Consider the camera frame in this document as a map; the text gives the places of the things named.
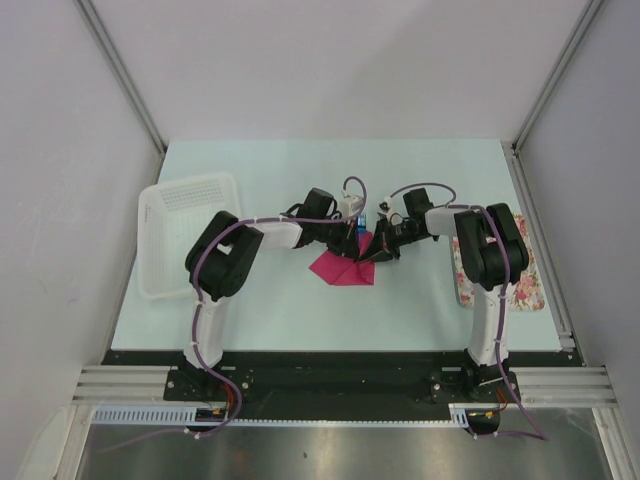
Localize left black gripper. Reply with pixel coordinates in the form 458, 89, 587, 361
314, 215, 362, 260

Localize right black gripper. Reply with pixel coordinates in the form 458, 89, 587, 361
359, 217, 425, 265

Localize pink paper napkin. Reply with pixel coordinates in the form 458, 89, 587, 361
309, 251, 376, 286

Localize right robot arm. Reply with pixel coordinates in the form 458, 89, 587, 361
360, 182, 530, 401

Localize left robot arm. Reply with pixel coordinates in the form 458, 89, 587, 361
184, 188, 366, 400

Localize floral cloth mat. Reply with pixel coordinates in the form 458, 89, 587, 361
450, 214, 546, 312

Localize white plastic basket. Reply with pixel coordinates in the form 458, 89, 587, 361
137, 172, 241, 300

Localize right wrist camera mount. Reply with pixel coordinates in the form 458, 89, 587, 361
379, 196, 403, 225

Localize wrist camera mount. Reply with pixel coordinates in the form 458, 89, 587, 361
338, 192, 365, 218
379, 196, 403, 225

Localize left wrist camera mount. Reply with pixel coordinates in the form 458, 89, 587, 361
338, 192, 365, 218

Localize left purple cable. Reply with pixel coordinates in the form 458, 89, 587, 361
189, 175, 369, 442

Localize purple cable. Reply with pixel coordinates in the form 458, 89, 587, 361
189, 175, 369, 442
379, 181, 551, 442

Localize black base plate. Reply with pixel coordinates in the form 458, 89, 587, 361
102, 348, 584, 422

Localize white slotted cable duct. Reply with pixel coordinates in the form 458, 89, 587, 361
92, 405, 469, 428

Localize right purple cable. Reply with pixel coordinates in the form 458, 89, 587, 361
379, 181, 551, 442

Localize aluminium frame rail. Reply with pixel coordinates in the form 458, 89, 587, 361
72, 365, 169, 405

